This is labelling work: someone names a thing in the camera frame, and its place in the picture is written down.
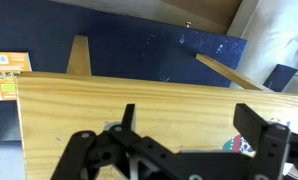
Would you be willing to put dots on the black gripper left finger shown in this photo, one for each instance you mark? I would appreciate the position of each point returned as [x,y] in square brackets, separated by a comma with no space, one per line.
[145,150]

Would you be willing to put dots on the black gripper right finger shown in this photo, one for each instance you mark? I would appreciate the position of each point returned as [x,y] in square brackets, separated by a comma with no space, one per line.
[272,150]

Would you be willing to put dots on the dark blue board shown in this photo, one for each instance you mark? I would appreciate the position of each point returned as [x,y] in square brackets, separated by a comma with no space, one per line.
[280,77]

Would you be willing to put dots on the light wooden side table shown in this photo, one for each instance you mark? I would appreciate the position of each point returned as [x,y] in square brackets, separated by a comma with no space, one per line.
[89,100]

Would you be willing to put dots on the dark blue floor rug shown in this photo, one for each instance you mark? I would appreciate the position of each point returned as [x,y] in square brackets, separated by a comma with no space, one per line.
[122,40]

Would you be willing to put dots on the small metal door stopper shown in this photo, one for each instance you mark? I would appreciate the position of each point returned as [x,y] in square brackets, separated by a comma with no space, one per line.
[188,24]

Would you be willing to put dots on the orange printed paper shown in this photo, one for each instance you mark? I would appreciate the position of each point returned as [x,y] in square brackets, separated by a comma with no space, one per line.
[9,73]

